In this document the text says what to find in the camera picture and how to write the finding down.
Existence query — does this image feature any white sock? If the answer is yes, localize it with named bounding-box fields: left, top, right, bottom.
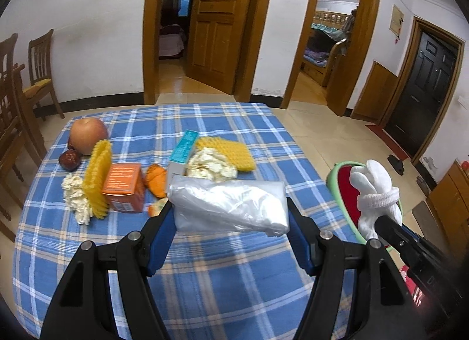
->
left=349, top=159, right=402, bottom=241

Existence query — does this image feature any white tissue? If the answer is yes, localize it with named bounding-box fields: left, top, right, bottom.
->
left=186, top=147, right=238, bottom=182
left=61, top=174, right=93, bottom=225

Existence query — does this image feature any yellow foam net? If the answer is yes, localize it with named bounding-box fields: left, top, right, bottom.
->
left=82, top=139, right=112, bottom=219
left=196, top=136, right=256, bottom=172

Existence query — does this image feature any orange cardboard box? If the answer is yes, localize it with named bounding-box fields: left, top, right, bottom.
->
left=102, top=162, right=145, bottom=213

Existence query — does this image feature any clear plastic bag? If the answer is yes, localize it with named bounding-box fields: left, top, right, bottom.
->
left=168, top=175, right=289, bottom=237

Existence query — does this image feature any teal white toothpaste box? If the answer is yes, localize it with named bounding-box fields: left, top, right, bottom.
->
left=165, top=130, right=199, bottom=193

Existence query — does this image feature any pink bed in room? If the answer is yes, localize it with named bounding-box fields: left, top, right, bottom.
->
left=159, top=24, right=184, bottom=58

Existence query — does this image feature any floral red cushion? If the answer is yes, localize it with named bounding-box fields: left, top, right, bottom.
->
left=400, top=265, right=424, bottom=310

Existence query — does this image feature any grey floor mat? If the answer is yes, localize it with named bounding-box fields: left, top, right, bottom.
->
left=412, top=200, right=447, bottom=252

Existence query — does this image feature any wooden cabinet right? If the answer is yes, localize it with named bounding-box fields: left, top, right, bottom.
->
left=427, top=161, right=468, bottom=261

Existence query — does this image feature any grey slipper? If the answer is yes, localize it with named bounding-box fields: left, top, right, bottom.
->
left=416, top=176, right=431, bottom=197

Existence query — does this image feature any red bin green rim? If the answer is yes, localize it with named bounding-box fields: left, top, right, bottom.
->
left=326, top=160, right=404, bottom=253

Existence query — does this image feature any orange snack wrapper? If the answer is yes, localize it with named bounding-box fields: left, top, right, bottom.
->
left=148, top=197, right=168, bottom=217

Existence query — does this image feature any black slipper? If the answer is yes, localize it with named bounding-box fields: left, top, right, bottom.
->
left=387, top=154, right=405, bottom=176

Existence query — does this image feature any blue plaid tablecloth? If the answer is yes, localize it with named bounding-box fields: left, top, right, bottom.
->
left=12, top=103, right=355, bottom=339

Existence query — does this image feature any red doormat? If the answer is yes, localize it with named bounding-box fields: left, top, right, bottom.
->
left=366, top=124, right=409, bottom=161

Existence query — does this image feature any dark red date fruit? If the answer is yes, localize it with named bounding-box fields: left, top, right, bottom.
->
left=58, top=149, right=82, bottom=172

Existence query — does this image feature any orange peel piece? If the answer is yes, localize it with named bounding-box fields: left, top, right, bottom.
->
left=144, top=164, right=167, bottom=199

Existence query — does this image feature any red apple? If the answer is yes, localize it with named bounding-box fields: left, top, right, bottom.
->
left=69, top=117, right=108, bottom=156

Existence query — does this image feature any black entrance door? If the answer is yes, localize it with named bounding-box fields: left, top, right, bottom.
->
left=385, top=31, right=457, bottom=157

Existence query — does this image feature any wooden chair near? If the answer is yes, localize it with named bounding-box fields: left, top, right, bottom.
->
left=0, top=32, right=49, bottom=243

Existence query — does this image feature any wooden chair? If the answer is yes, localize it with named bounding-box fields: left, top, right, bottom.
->
left=23, top=28, right=64, bottom=119
left=0, top=32, right=49, bottom=243

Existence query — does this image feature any wooden chair far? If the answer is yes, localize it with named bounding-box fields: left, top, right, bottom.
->
left=23, top=28, right=64, bottom=119

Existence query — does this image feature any wooden bunk bed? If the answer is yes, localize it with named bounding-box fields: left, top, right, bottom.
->
left=301, top=8, right=357, bottom=88

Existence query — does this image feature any open wooden door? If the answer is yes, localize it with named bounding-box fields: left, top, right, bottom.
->
left=186, top=0, right=250, bottom=95

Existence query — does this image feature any wooden wall panel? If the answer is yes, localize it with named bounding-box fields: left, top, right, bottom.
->
left=351, top=61, right=398, bottom=124

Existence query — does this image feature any wall electrical panel box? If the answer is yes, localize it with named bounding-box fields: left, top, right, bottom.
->
left=390, top=4, right=404, bottom=41

